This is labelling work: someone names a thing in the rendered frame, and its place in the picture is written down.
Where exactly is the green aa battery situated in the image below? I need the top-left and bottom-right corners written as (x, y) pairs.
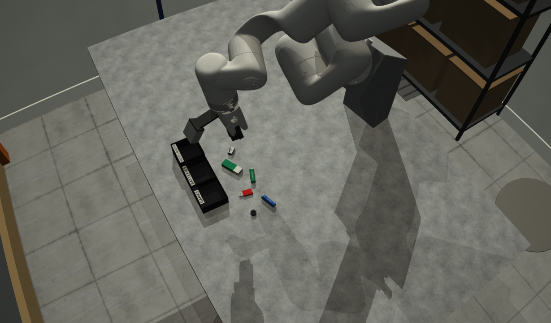
top-left (249, 168), bottom-right (256, 183)

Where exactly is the red usb stick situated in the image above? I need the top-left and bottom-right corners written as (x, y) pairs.
top-left (239, 188), bottom-right (253, 197)

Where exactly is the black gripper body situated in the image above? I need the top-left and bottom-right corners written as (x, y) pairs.
top-left (210, 99), bottom-right (248, 136)

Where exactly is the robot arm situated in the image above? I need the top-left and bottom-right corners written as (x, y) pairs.
top-left (183, 0), bottom-right (430, 144)

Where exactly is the blue aa battery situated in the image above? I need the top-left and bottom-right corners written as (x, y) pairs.
top-left (261, 194), bottom-right (276, 207)

